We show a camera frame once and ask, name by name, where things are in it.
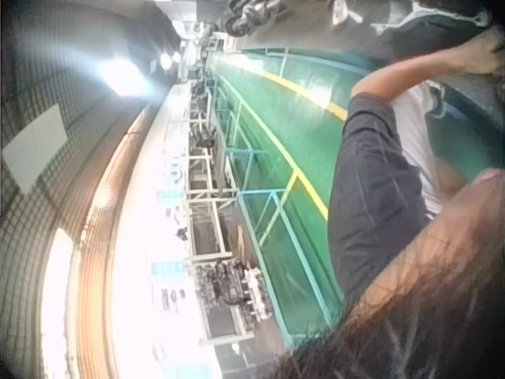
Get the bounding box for person's left hand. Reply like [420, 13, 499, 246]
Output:
[453, 37, 504, 77]

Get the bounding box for dark grey bag white trim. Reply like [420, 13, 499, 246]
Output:
[370, 0, 505, 58]

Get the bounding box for black machine parts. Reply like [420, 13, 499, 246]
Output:
[223, 0, 291, 39]

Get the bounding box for teal metal railing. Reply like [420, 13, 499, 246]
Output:
[208, 47, 345, 351]

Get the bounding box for row of white workstation racks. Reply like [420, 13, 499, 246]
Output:
[151, 77, 279, 348]

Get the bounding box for bright ceiling lamp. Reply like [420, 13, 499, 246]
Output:
[96, 57, 157, 98]

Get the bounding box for grey ceiling panel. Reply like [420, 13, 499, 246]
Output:
[0, 103, 71, 195]

